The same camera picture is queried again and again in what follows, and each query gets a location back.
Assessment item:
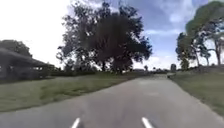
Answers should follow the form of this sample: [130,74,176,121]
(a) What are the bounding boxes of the wide grass field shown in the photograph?
[0,73,145,114]

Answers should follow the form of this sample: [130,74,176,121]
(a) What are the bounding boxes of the slender dark tree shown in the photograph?
[175,31,212,71]

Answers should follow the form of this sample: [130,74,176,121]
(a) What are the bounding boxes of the large dark tree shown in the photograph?
[55,1,154,75]

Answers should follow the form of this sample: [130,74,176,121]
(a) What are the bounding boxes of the tall broad-crowned tree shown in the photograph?
[185,0,224,67]

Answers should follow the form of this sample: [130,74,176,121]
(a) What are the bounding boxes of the dark-roofed shelter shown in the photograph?
[0,47,56,81]

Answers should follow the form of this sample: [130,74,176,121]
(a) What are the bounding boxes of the grey asphalt path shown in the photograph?
[0,73,224,128]

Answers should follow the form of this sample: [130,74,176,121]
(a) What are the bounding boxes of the robot's own part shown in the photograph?
[140,116,155,128]
[70,117,82,128]

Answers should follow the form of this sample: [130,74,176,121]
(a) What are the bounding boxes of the grass verge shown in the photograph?
[169,71,224,118]

